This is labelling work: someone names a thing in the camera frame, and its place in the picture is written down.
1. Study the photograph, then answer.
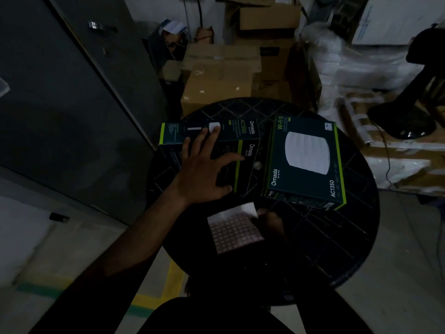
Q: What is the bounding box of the person's right hand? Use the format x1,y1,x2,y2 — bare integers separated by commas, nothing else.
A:
257,209,288,241

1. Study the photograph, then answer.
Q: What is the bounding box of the person's left hand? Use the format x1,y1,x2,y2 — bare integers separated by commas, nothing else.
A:
172,126,245,207

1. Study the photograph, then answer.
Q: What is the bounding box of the dark green box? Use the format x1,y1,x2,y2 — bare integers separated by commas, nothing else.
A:
262,114,347,211
158,118,261,199

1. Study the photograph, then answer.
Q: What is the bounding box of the white sticker sheet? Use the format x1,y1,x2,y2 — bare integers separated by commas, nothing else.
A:
207,202,265,255

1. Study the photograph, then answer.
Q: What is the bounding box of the person's right forearm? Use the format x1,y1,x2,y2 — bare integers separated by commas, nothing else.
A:
268,234,374,334

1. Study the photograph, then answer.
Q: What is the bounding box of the person's left forearm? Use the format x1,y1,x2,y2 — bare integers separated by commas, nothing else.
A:
29,189,190,334

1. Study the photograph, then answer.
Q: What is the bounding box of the black round lattice table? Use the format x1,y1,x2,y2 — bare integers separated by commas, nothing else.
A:
146,97,380,307

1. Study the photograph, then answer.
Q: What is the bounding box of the large taped cardboard box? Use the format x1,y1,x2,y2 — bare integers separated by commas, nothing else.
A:
180,43,262,116

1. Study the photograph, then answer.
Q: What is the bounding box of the dark green box, white disc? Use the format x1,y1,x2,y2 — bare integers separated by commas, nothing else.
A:
262,114,347,211

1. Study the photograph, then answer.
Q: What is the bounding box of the tall brown cardboard box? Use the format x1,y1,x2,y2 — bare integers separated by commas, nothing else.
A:
259,41,321,112

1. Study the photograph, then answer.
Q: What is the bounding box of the black bag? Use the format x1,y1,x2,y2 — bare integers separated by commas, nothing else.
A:
142,28,190,71

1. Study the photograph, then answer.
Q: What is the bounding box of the white paper sheet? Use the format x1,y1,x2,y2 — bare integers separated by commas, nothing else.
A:
160,19,188,36

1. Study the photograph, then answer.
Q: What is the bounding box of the grey metal cabinet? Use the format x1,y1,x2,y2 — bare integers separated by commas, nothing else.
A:
0,0,169,225

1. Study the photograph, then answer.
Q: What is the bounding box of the small brown cardboard box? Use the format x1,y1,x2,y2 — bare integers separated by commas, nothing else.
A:
239,5,302,31

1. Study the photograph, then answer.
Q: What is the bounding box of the flat cardboard box, white tape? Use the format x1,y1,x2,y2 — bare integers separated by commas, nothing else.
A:
342,95,445,198

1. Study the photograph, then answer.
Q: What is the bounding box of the pile of white wrapped packages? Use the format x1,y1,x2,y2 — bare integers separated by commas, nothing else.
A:
302,22,426,113

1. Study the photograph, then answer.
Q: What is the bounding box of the white carton box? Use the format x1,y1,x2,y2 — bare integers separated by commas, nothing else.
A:
350,0,445,46

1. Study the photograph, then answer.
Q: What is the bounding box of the thin black cable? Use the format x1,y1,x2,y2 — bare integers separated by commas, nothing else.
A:
373,122,394,189

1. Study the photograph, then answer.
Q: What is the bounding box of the silver cabinet handle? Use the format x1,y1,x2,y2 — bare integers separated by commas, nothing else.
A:
88,21,118,34

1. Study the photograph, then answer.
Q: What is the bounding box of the black pedestal fan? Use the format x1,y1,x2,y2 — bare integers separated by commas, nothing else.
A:
368,29,445,140

